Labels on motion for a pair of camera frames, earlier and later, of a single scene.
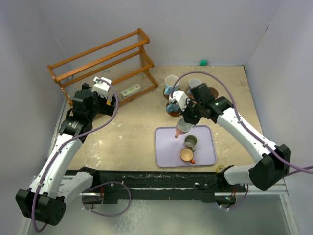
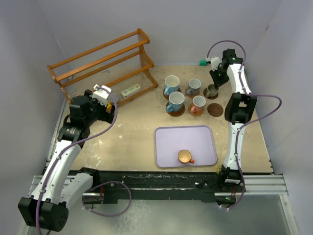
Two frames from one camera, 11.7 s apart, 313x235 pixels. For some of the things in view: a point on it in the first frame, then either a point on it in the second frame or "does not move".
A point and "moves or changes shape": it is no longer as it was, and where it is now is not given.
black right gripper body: [193, 112] to [219, 76]
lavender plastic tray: [168, 148] does not move
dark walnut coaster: [214, 91] to [205, 92]
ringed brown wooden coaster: [166, 96] does not move
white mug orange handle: [182, 127] to [198, 103]
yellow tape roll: [218, 167] does not move
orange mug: [187, 154] moves or changes shape
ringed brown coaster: [173, 114] does not move
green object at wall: [203, 62] does not move
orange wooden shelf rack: [122, 59] does not move
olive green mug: [190, 141] to [212, 90]
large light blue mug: [169, 82] does not move
